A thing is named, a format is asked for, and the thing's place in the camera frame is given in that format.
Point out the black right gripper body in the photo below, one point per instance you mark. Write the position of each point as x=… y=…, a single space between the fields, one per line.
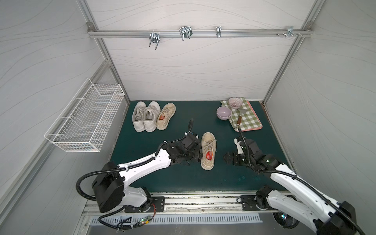
x=236 y=157

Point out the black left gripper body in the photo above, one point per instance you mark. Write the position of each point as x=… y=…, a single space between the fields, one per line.
x=195 y=151

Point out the beige sneaker with red insole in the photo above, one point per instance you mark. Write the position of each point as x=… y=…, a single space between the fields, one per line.
x=208 y=143

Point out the red insole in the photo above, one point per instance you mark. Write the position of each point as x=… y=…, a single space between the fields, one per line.
x=209 y=155

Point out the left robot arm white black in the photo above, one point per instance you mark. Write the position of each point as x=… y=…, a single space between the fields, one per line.
x=112 y=187

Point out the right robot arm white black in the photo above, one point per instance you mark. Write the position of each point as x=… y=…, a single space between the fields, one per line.
x=305 y=204

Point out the green white checkered cloth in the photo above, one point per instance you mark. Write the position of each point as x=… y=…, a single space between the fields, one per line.
x=240 y=107

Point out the beige sneaker by white pair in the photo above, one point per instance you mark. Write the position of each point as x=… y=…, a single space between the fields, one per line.
x=165 y=115

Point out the lilac ceramic bowl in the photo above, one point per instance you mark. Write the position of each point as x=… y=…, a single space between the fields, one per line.
x=223 y=113

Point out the white sneaker right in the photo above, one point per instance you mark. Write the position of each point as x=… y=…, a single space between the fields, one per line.
x=151 y=113

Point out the striped small ceramic bowl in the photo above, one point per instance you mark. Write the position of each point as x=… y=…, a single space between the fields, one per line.
x=235 y=103

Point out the white sneaker left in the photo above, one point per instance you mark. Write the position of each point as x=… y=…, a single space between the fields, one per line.
x=138 y=117

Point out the white vent grille strip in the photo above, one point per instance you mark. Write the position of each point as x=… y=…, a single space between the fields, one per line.
x=172 y=219

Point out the metal hook clamp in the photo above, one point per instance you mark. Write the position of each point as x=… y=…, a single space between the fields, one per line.
x=290 y=33
x=154 y=38
x=218 y=31
x=185 y=32

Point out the wooden handled metal spatula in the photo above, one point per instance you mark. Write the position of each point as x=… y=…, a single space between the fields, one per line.
x=239 y=119

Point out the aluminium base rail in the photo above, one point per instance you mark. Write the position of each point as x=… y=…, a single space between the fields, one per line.
x=210 y=202

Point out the white wire basket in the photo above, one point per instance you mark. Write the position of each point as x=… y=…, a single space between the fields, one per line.
x=85 y=122

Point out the aluminium top rail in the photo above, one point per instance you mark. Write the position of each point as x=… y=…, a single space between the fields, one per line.
x=197 y=33

